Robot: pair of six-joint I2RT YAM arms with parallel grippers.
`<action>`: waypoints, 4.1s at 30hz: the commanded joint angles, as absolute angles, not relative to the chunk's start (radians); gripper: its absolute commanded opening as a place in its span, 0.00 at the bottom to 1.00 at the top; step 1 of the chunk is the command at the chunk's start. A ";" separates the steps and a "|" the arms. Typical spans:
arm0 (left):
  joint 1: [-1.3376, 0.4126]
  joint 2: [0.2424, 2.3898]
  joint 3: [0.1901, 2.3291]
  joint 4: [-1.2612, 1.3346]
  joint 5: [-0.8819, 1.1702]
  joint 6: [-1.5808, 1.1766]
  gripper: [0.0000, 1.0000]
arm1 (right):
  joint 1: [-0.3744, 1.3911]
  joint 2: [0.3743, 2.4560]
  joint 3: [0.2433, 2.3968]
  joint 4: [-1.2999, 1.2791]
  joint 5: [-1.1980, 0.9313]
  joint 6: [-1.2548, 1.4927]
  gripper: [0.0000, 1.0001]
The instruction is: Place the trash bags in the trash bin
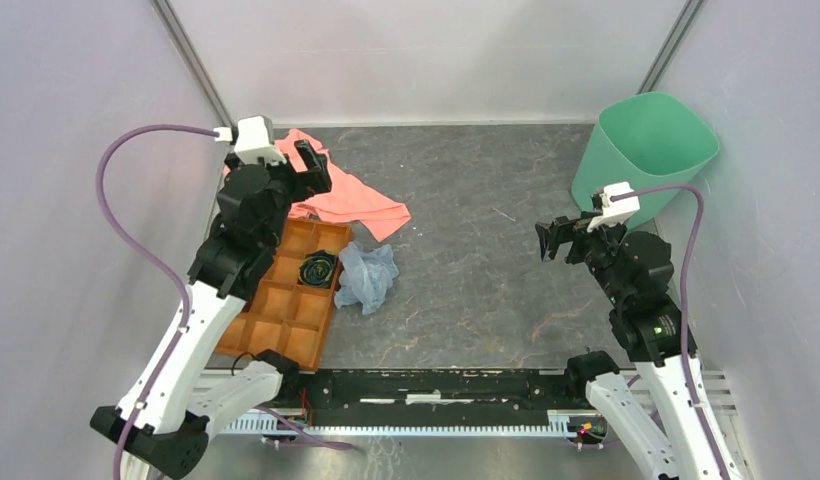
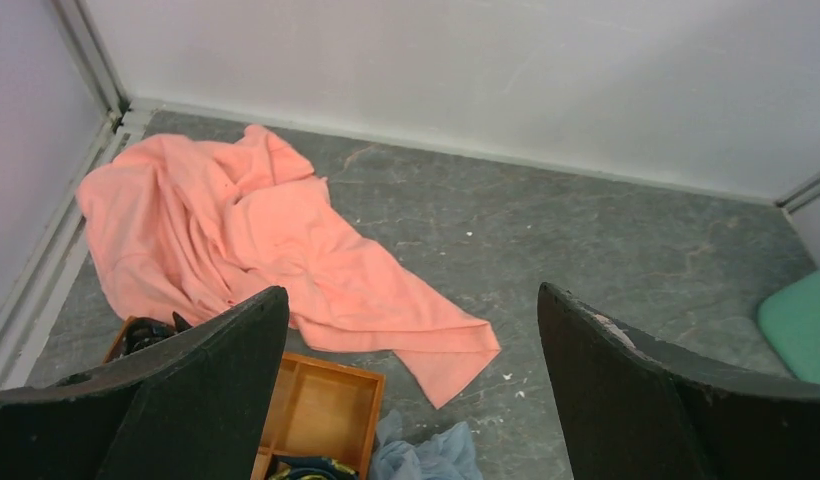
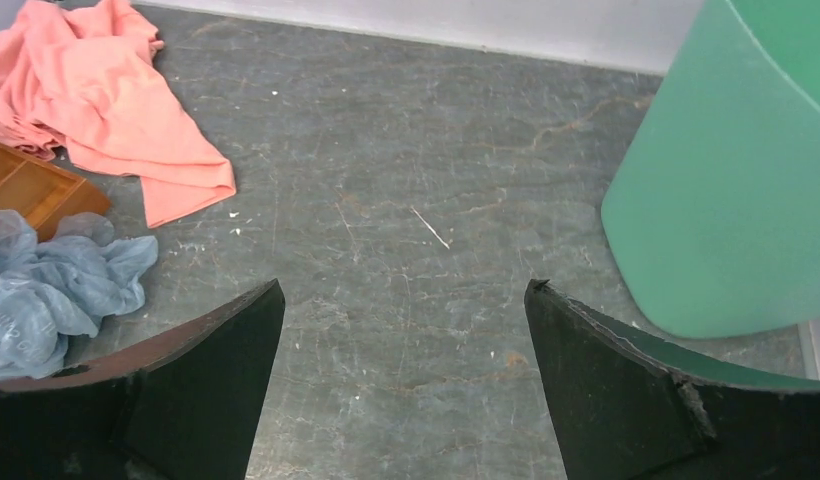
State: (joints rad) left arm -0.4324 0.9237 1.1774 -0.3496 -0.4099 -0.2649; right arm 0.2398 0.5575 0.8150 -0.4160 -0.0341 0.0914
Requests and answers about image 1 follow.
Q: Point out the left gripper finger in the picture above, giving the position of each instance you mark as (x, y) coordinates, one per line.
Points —
(317, 181)
(314, 160)

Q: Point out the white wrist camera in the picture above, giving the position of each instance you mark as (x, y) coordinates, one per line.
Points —
(255, 142)
(616, 205)

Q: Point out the aluminium corner post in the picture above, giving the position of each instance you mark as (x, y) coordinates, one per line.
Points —
(673, 40)
(179, 37)

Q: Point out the blue plastic trash bag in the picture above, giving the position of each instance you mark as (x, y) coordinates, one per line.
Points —
(366, 278)

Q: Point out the right aluminium corner post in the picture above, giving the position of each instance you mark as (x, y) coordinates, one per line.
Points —
(673, 40)

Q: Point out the white toothed cable duct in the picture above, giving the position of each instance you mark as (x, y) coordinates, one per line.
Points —
(551, 426)

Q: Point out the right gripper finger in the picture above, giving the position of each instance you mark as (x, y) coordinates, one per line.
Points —
(551, 236)
(564, 222)

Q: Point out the orange compartment tray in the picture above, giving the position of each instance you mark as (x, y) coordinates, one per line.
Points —
(283, 315)

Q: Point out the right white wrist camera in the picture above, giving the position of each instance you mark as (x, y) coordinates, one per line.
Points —
(616, 205)

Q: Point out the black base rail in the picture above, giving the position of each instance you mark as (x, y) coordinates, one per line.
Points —
(429, 397)

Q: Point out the pink cloth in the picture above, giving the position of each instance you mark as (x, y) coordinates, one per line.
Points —
(347, 195)

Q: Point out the green trash bin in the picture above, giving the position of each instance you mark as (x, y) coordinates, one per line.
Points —
(645, 140)

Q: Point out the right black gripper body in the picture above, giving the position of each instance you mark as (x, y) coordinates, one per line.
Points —
(588, 244)

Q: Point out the black green bag roll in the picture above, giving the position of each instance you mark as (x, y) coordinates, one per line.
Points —
(318, 269)

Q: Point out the left aluminium corner post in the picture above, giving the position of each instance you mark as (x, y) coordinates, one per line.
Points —
(179, 37)

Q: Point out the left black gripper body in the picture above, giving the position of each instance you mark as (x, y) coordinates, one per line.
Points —
(285, 176)

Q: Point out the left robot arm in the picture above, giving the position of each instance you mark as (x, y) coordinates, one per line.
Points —
(161, 424)

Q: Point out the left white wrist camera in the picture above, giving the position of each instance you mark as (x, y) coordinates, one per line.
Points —
(255, 142)

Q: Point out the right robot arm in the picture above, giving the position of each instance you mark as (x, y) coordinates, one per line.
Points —
(681, 439)

